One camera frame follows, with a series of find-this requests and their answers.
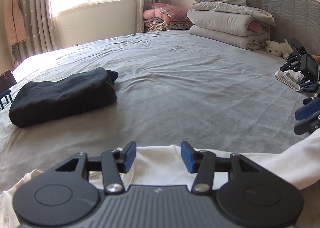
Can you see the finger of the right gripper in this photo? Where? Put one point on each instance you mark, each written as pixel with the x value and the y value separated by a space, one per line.
pixel 309 108
pixel 309 125

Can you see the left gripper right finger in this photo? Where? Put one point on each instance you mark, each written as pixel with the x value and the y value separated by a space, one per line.
pixel 202 163

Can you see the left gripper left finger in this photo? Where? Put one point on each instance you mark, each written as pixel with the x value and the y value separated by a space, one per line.
pixel 115 162

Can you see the white Winnie sweatshirt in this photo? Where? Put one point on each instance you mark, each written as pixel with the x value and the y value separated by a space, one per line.
pixel 162 165

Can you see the person's right hand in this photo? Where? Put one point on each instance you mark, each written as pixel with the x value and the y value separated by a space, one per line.
pixel 316 58

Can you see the small white folded garment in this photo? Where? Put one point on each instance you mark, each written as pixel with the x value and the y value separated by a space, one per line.
pixel 290 78

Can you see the white plush toy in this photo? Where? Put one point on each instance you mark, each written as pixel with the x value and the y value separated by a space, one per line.
pixel 278 49

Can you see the grey quilted headboard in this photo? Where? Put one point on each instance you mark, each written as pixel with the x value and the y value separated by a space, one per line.
pixel 297 19

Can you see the folded grey quilt stack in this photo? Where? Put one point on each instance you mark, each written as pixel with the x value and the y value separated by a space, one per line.
pixel 241 23

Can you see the folded black garment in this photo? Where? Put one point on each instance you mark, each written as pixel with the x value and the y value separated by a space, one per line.
pixel 39 102

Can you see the blue phone stand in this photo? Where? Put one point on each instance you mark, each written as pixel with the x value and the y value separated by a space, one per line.
pixel 6 95

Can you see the landscape phone on stand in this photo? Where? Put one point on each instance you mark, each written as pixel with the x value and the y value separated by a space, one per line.
pixel 7 80

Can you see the pink pillow pile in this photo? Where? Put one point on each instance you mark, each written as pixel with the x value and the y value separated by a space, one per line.
pixel 163 17

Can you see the hanging pink jacket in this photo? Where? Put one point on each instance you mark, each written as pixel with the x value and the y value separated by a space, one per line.
pixel 14 23

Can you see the left grey star curtain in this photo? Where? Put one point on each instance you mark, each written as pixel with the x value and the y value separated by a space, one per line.
pixel 41 33

